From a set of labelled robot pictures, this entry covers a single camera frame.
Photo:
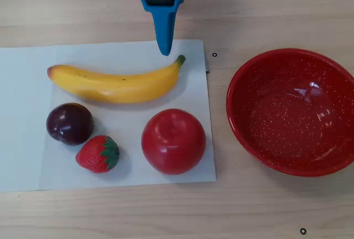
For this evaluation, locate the yellow plastic banana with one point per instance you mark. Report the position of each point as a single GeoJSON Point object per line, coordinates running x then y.
{"type": "Point", "coordinates": [116, 88]}

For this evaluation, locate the red speckled enamel bowl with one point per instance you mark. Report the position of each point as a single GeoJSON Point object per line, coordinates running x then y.
{"type": "Point", "coordinates": [290, 117]}

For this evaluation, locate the red plastic apple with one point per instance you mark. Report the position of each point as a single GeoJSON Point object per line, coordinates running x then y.
{"type": "Point", "coordinates": [173, 142]}

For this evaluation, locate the dark purple plastic plum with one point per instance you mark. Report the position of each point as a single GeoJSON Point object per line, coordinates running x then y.
{"type": "Point", "coordinates": [69, 124]}

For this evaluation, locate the red plastic strawberry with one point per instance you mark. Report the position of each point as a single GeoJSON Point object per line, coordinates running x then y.
{"type": "Point", "coordinates": [92, 156]}

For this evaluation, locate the white paper sheet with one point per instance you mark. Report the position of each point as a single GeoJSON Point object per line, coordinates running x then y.
{"type": "Point", "coordinates": [25, 111]}

